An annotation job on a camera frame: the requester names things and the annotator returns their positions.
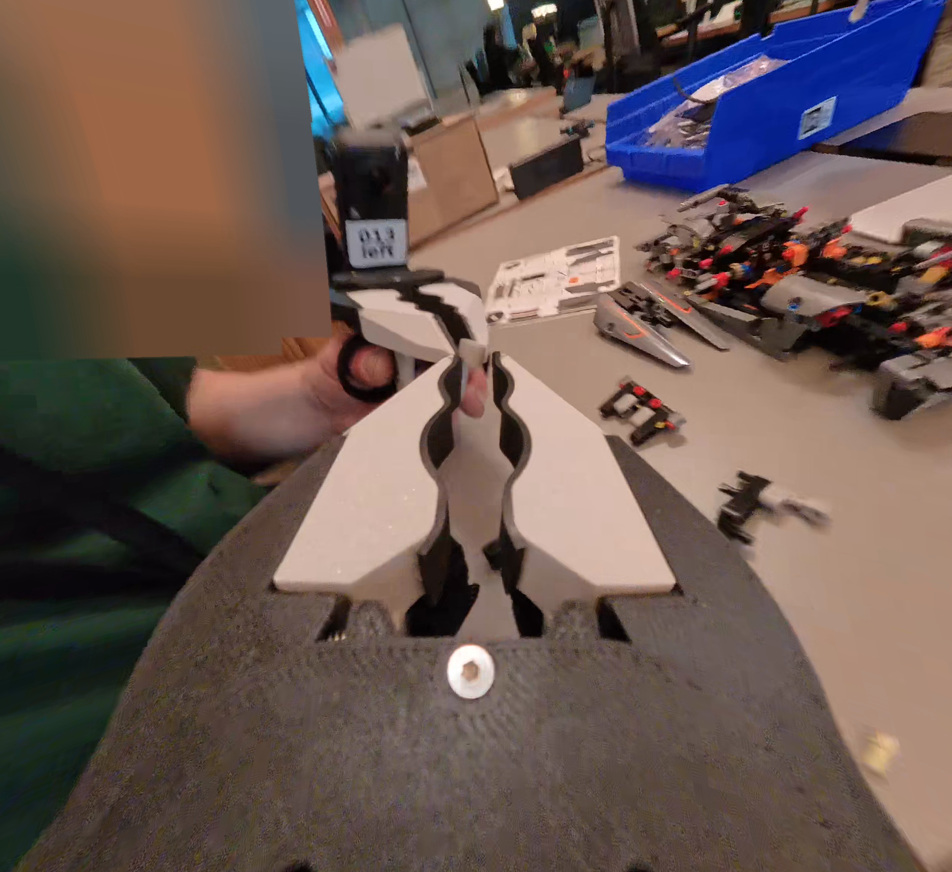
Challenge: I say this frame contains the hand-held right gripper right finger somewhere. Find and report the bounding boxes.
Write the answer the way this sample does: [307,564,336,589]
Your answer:
[482,351,678,637]

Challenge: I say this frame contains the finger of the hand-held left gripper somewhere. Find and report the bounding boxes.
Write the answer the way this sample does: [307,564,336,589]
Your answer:
[350,291,466,378]
[405,279,492,371]

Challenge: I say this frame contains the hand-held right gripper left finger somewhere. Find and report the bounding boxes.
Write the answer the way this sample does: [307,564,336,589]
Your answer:
[272,355,477,637]

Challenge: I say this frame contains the black lego assembly red pins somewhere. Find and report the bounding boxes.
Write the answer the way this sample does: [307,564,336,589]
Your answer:
[598,379,687,447]

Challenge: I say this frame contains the black lego beam assembly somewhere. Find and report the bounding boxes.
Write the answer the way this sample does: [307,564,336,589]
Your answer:
[715,470,832,544]

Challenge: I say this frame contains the person's left forearm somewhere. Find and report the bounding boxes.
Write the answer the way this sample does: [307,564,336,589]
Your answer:
[186,359,321,465]

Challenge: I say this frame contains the lego sticker sheet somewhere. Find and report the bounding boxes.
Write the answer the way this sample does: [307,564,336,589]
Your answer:
[484,235,623,327]

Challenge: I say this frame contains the grey lego panels orange stripes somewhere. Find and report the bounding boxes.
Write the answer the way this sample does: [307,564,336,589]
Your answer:
[593,280,735,369]

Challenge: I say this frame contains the large lego vehicle model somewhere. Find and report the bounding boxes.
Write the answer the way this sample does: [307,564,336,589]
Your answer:
[634,183,952,421]

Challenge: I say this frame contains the tan lego piece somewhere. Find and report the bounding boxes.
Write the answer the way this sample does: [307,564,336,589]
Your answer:
[857,729,902,778]

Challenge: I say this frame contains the cardboard box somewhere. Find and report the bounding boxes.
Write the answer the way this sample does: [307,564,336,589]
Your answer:
[405,115,501,250]

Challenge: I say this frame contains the whiteboard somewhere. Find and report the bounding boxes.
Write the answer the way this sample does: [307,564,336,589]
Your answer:
[333,23,434,131]

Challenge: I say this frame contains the person's green shirt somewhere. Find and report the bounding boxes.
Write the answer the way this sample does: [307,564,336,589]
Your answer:
[0,357,270,872]

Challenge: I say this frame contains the clear plastic bags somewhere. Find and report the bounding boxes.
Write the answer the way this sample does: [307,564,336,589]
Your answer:
[642,54,791,149]

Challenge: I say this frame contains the blue plastic bin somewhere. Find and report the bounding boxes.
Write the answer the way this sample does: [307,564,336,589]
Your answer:
[603,0,952,193]

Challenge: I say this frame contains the white rounded board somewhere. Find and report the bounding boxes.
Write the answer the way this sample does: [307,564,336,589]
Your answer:
[848,175,952,246]

